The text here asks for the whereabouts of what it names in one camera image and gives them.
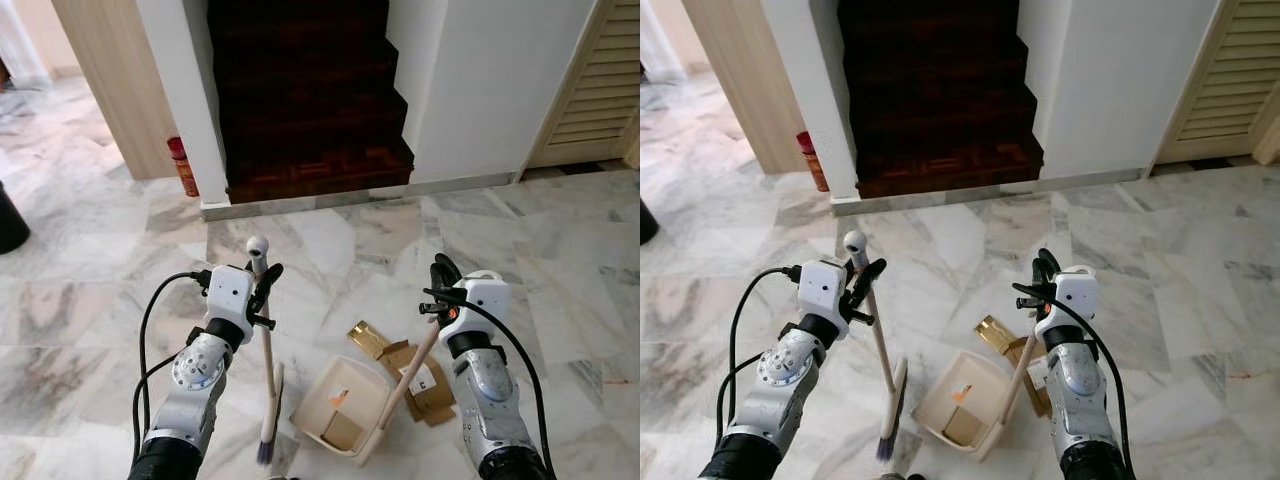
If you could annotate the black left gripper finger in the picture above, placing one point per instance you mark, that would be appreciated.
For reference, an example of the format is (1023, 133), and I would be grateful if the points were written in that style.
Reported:
(272, 282)
(874, 280)

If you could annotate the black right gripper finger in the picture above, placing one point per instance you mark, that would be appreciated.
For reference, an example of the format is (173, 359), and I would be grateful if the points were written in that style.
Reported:
(1056, 272)
(455, 278)
(438, 272)
(1041, 266)

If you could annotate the gold foil box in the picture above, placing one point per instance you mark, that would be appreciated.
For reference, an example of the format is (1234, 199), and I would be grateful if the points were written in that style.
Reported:
(368, 340)
(995, 333)

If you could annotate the flattened brown cardboard box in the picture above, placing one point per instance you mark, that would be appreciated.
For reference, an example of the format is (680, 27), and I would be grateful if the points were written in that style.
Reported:
(435, 400)
(1037, 400)

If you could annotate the small orange scrap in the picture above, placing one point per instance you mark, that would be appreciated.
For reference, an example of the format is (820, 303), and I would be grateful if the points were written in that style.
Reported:
(962, 394)

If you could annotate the red cylindrical canister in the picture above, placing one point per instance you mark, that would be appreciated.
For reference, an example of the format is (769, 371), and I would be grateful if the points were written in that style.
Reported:
(812, 165)
(183, 170)

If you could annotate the small brown cardboard piece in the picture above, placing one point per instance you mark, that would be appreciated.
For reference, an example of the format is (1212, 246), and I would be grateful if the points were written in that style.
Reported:
(965, 428)
(343, 431)

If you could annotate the dark wooden staircase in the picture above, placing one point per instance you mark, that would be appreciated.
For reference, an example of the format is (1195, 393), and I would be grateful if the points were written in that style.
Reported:
(310, 100)
(940, 100)

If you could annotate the light wooden cabinet panel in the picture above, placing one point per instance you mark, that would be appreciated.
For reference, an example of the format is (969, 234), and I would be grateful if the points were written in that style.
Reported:
(110, 80)
(740, 80)

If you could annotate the cream louvred door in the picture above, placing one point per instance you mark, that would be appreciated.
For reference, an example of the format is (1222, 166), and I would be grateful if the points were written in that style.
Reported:
(600, 80)
(1230, 70)

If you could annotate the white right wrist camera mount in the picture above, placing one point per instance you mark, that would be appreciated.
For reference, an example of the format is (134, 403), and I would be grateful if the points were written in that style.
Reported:
(488, 300)
(1078, 295)

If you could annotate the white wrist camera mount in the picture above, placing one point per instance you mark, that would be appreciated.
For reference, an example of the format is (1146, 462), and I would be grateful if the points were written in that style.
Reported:
(1078, 295)
(488, 300)
(825, 288)
(230, 292)

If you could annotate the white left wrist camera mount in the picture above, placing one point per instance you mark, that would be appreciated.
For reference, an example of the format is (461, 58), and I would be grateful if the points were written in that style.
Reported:
(230, 292)
(825, 288)

